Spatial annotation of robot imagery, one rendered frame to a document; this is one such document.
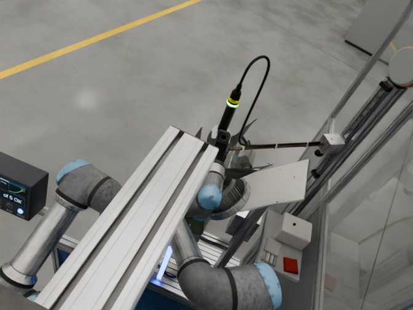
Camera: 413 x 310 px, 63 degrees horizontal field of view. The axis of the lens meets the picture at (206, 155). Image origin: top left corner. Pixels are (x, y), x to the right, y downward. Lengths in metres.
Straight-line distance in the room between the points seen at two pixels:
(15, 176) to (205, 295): 0.91
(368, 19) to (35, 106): 5.32
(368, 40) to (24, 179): 6.09
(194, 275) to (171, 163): 0.43
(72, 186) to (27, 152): 2.09
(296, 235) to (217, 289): 1.10
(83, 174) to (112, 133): 2.22
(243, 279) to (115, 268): 0.51
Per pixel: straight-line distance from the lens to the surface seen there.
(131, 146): 3.25
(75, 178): 1.14
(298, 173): 1.63
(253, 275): 0.89
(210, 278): 0.86
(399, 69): 1.59
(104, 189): 1.10
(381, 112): 1.66
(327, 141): 1.68
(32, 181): 1.45
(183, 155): 0.52
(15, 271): 1.24
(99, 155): 3.16
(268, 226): 1.99
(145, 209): 0.45
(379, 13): 6.63
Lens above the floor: 2.41
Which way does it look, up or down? 46 degrees down
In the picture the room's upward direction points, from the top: 22 degrees clockwise
